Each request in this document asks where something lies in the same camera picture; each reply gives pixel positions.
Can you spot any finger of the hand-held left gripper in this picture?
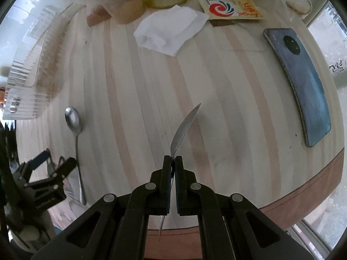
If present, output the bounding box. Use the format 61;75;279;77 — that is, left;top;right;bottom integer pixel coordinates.
16;150;52;184
51;156;77;181

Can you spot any yellow packet with red swirl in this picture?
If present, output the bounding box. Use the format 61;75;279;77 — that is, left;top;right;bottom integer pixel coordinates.
198;0;264;21

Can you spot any blue smartphone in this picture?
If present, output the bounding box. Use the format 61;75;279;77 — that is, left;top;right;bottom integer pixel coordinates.
263;28;332;148

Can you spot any clear plastic utensil container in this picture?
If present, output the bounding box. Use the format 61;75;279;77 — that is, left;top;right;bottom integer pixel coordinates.
3;3;90;121

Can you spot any clear bag of beige food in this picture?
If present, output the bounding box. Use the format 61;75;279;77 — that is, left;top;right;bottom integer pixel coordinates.
101;0;145;25

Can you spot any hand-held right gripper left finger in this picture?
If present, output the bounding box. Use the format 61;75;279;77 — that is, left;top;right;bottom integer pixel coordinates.
30;155;174;260

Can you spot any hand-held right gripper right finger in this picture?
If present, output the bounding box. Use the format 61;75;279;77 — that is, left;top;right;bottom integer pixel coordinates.
174;155;316;260

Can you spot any round bowl steel spoon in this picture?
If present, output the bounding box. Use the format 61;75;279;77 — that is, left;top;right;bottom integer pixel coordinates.
64;106;88;206

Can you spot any small steel spoon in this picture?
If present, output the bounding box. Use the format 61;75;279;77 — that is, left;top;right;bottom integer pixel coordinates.
158;103;202;242

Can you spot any white crumpled tissue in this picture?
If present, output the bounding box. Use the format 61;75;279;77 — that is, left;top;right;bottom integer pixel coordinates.
133;5;211;57

